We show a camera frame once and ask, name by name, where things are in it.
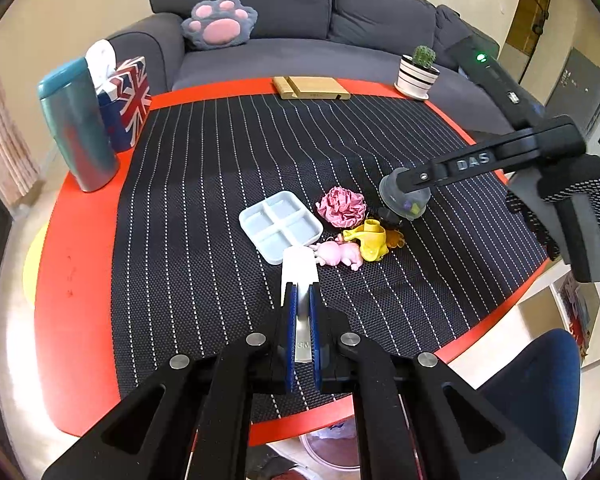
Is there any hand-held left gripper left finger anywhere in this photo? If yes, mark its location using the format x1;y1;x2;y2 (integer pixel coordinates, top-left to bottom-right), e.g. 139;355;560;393
42;282;301;480

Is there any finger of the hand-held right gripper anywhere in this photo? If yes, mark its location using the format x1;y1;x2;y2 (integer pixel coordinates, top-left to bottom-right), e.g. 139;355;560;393
390;115;588;197

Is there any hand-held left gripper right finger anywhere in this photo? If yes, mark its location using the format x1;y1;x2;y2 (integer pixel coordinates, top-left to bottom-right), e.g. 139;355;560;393
307;284;568;480

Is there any white paper strip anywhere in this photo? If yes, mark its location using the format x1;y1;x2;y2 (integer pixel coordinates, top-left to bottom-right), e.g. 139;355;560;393
281;246;320;365

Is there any grey dome capsule toy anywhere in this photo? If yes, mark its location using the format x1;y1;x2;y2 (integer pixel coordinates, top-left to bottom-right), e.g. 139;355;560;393
377;166;431;228

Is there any person's right hand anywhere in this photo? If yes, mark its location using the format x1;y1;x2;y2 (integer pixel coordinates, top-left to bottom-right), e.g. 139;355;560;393
537;152;600;256

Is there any wooden door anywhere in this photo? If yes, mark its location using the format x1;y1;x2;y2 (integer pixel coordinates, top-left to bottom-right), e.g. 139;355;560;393
505;0;553;71

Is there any small green cactus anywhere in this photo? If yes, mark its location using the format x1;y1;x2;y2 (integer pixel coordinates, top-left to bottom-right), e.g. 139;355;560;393
411;45;438;68

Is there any striped white plant pot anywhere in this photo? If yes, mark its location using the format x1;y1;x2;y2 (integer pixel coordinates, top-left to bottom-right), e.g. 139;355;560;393
397;55;440;96

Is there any pink pig toy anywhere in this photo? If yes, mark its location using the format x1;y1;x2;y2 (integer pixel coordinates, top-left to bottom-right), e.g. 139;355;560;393
312;240;365;272

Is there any grey cabinet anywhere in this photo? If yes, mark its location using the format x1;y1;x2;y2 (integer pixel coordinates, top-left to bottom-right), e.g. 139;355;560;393
545;47;600;136

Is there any white pot saucer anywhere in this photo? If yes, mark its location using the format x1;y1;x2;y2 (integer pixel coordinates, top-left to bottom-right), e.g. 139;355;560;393
394;82;431;102

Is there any white compartment tray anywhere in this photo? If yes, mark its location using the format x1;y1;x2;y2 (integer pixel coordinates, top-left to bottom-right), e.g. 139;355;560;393
238;191;325;265

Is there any yellow rubber toy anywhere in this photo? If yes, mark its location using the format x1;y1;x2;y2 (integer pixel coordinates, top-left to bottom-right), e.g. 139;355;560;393
342;220;388;263

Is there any pink crumpled paper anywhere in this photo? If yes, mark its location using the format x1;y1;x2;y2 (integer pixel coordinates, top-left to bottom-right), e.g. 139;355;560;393
315;186;367;228

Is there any wooden phone stand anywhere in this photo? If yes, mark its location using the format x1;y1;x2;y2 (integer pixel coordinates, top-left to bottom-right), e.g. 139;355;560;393
272;76;352;102

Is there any black striped table mat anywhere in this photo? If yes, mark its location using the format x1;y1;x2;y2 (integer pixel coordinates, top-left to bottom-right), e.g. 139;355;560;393
111;91;551;423

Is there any dark grey sofa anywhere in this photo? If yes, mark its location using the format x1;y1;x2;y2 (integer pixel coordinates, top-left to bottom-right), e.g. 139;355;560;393
105;0;523;136

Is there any blue chair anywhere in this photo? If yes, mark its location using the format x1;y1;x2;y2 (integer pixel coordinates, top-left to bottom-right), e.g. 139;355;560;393
475;329;581;468

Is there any yellow stool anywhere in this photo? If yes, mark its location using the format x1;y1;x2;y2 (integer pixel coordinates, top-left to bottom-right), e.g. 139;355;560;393
22;225;48;306

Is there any flag print tissue box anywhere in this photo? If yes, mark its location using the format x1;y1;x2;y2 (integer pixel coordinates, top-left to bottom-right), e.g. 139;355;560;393
96;56;152;153

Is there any paw shaped cushion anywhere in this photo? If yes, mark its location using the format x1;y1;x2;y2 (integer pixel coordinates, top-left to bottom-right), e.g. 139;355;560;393
181;0;259;52

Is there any teal tumbler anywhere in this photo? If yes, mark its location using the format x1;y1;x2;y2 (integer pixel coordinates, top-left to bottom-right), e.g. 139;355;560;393
37;56;121;193

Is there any white tissue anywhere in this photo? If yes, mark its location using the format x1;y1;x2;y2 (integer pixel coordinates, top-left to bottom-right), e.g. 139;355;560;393
85;39;118;88

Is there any beige curtain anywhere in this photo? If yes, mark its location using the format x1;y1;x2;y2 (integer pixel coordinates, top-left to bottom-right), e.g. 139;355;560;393
0;45;43;206

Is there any colourful wall poster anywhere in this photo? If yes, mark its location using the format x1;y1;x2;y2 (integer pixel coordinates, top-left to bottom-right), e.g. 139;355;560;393
555;275;593;361

